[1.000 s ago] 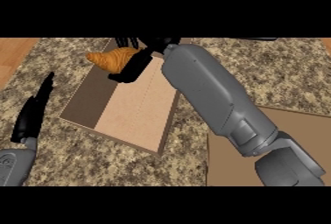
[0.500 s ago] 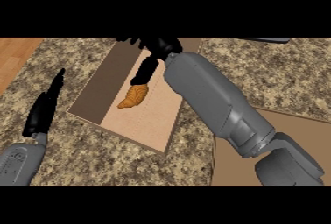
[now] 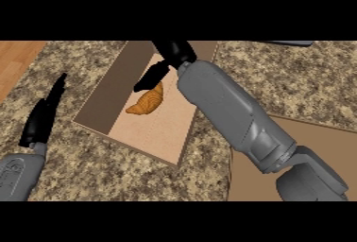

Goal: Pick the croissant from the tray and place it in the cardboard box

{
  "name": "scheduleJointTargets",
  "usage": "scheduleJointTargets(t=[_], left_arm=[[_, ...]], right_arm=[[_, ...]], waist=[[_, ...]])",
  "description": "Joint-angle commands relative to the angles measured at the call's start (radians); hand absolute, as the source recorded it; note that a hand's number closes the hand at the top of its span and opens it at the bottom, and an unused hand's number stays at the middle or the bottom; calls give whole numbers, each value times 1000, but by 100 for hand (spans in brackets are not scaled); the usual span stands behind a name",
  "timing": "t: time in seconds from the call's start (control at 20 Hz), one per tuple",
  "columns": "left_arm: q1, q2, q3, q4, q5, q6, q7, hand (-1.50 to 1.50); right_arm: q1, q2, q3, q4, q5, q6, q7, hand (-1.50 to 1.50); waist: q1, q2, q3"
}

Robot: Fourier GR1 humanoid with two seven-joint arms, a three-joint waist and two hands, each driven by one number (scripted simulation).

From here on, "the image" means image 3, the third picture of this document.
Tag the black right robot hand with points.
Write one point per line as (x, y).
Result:
(175, 52)

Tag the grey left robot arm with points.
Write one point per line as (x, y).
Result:
(18, 173)

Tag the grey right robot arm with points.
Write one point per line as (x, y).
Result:
(232, 113)

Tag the golden brown croissant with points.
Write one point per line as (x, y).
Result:
(147, 104)

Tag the brown wooden tray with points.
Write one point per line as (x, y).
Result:
(154, 135)

